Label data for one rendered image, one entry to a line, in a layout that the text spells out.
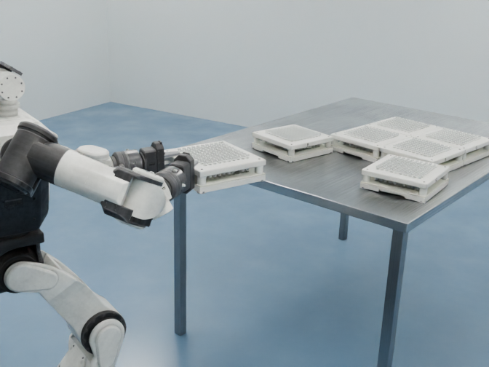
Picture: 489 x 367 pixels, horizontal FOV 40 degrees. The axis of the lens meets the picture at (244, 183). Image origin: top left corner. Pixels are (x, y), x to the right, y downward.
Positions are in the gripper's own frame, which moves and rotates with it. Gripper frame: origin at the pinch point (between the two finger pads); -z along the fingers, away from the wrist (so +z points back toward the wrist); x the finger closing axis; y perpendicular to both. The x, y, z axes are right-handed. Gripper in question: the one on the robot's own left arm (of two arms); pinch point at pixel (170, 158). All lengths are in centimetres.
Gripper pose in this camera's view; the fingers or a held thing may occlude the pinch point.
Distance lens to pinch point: 211.8
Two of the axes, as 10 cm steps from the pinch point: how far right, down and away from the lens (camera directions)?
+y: 4.5, 3.2, -8.3
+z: -8.9, 1.5, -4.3
